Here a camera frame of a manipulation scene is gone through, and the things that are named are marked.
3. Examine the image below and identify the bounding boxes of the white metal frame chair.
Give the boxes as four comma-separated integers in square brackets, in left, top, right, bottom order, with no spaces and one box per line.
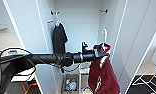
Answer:
[131,46,156,94]

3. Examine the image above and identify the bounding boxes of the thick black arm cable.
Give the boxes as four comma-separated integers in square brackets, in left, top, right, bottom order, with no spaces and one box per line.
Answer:
[0,47,37,94]

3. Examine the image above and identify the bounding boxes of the blue white wall sign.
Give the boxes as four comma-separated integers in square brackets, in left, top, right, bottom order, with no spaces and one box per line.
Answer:
[7,49,19,56]

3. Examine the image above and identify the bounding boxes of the black hanging garment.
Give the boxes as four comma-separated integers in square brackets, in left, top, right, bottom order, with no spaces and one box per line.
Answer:
[52,22,69,55]

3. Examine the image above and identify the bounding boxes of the white round container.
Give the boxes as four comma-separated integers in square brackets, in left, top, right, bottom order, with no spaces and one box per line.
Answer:
[69,81,78,92]

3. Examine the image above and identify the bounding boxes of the brown cardboard box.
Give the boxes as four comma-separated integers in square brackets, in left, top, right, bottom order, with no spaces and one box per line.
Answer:
[61,73,80,94]

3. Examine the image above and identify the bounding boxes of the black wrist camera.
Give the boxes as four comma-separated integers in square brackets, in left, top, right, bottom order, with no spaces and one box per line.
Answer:
[80,41,89,53]

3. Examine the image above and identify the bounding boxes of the orange label strip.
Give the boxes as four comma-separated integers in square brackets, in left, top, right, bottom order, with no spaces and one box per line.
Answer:
[46,20,55,26]

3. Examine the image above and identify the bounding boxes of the orange folding stand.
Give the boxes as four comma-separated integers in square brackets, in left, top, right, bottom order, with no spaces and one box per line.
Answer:
[19,81,39,94]

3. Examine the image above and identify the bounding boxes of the white wardrobe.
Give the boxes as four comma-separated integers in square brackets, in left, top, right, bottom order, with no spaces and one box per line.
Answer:
[35,0,128,94]

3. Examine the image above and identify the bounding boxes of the red and white jacket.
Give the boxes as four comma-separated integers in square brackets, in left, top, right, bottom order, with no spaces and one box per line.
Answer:
[87,42,121,94]

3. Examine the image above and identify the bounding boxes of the small blue item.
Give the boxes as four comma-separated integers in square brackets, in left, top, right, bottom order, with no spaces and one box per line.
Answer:
[64,83,70,93]

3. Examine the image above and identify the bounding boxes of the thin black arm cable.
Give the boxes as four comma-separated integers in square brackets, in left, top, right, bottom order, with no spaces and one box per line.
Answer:
[48,61,82,74]

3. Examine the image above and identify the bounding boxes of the white wardrobe door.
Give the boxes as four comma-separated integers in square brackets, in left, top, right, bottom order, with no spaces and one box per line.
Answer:
[112,0,156,94]
[2,0,58,94]

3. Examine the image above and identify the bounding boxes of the white clothes hanger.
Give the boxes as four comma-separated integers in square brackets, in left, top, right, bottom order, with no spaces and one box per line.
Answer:
[53,12,62,28]
[100,27,110,48]

